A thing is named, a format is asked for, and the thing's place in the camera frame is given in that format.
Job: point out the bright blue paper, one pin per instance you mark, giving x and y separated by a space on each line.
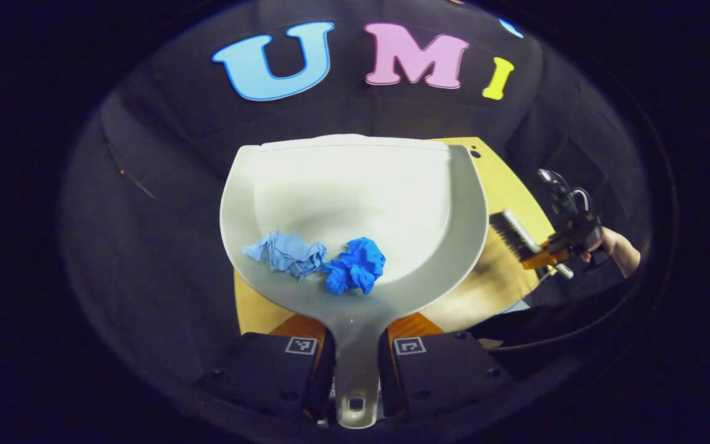
355 268

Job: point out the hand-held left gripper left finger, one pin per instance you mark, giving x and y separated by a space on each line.
269 373

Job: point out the light blue paper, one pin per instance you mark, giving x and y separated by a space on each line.
287 253

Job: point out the small grey dustpan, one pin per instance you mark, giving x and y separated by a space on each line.
355 185

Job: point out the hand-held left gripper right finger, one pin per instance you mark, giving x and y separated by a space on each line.
447 370

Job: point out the wooden desktop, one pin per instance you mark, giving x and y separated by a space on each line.
509 185

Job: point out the small grey broom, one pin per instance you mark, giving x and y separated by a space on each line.
512 237

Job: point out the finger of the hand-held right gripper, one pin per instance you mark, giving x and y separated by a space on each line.
558 242
546 259

